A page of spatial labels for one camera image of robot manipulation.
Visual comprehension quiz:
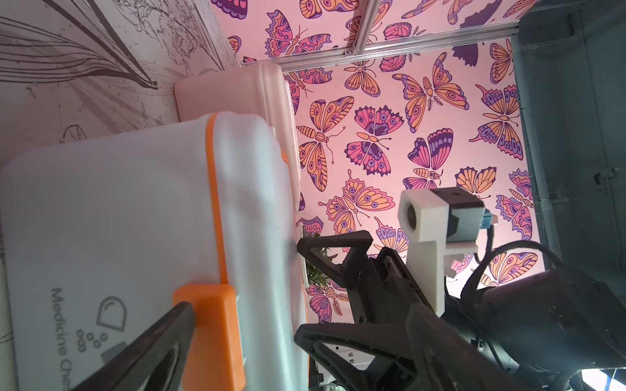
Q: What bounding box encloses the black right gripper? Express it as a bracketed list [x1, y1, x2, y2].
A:
[292, 230, 626, 391]

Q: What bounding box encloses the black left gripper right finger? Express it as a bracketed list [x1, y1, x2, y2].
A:
[407, 304, 528, 390]

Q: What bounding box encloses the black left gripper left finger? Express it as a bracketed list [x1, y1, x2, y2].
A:
[75, 301, 196, 390]

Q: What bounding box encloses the grey and orange first aid box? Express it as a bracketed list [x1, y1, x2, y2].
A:
[1, 112, 308, 390]

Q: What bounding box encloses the pink first aid box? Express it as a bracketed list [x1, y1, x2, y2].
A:
[174, 62, 302, 207]

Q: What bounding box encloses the potted green plant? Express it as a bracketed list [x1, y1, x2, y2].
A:
[306, 248, 337, 289]

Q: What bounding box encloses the aluminium frame post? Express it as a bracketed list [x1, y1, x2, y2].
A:
[258, 1, 519, 72]

